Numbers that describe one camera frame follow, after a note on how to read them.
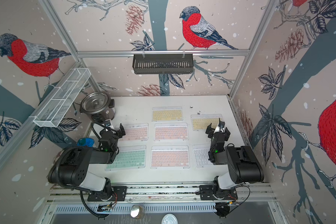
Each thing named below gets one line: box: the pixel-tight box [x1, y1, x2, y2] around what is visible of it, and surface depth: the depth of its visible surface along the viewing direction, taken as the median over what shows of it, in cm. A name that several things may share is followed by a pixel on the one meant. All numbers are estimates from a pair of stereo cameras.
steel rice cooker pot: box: [79, 91, 116, 122], surface depth 98 cm
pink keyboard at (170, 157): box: [150, 145, 190, 170], surface depth 87 cm
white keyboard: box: [192, 143, 214, 169], surface depth 89 cm
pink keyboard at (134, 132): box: [115, 122, 149, 142], surface depth 100 cm
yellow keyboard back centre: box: [151, 105, 184, 122], surface depth 109 cm
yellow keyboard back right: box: [190, 113, 224, 131], surface depth 106 cm
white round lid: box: [161, 213, 179, 224], surface depth 63 cm
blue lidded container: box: [77, 137, 95, 148], surface depth 85 cm
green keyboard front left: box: [105, 145, 147, 171], surface depth 87 cm
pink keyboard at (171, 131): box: [154, 122, 189, 142], surface depth 100 cm
